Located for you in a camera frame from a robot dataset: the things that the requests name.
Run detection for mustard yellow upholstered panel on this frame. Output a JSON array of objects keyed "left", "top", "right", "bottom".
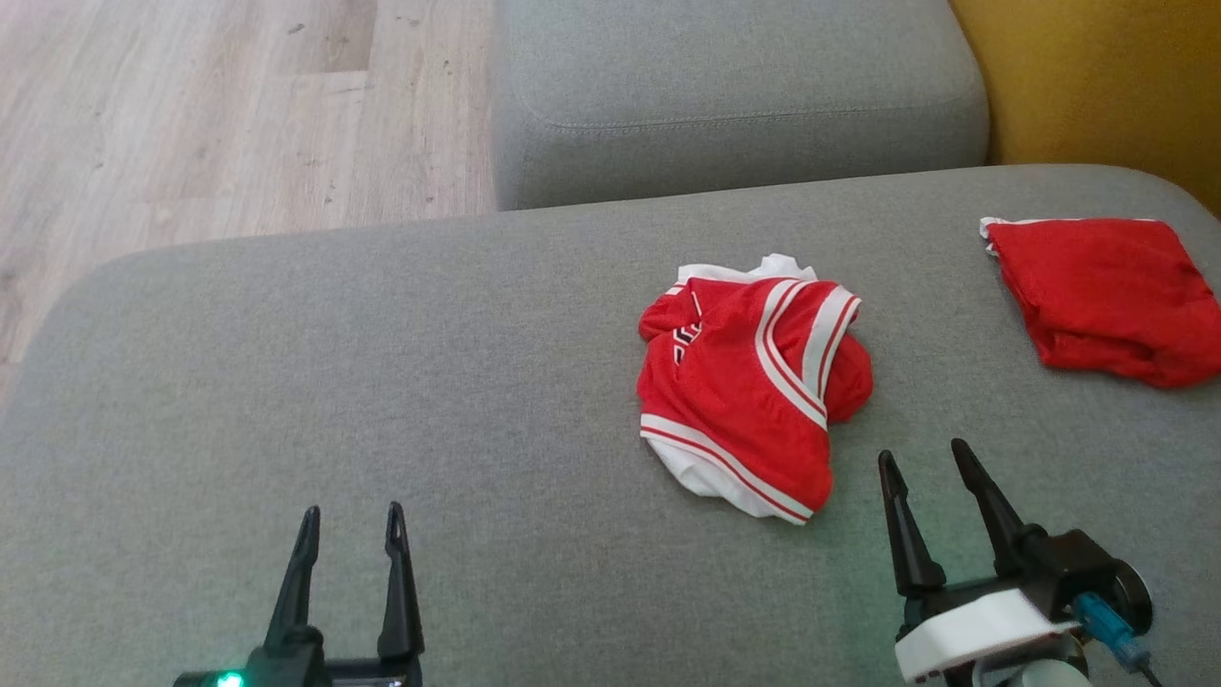
[{"left": 948, "top": 0, "right": 1221, "bottom": 218}]

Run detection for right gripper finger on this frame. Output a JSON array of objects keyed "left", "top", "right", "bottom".
[
  {"left": 950, "top": 438, "right": 1047, "bottom": 579},
  {"left": 878, "top": 450, "right": 948, "bottom": 598}
]

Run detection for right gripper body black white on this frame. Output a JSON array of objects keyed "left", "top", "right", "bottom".
[{"left": 894, "top": 528, "right": 1154, "bottom": 687}]

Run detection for large grey sofa seat cushion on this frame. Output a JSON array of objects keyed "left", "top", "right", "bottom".
[{"left": 0, "top": 163, "right": 1221, "bottom": 687}]

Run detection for small grey sofa cushion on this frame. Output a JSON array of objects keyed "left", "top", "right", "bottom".
[{"left": 488, "top": 0, "right": 992, "bottom": 212}]

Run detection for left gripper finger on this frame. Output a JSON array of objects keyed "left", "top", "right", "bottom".
[
  {"left": 263, "top": 506, "right": 322, "bottom": 656},
  {"left": 377, "top": 502, "right": 426, "bottom": 661}
]

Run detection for red shorts with white stripe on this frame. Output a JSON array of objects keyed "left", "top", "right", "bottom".
[{"left": 979, "top": 216, "right": 1221, "bottom": 390}]

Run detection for blue plug with black cable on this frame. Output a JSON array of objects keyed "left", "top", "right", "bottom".
[{"left": 1072, "top": 592, "right": 1167, "bottom": 687}]

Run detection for red basketball jersey number 23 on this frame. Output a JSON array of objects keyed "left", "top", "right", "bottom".
[{"left": 635, "top": 253, "right": 875, "bottom": 527}]

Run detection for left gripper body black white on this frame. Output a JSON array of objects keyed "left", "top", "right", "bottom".
[{"left": 173, "top": 645, "right": 426, "bottom": 687}]

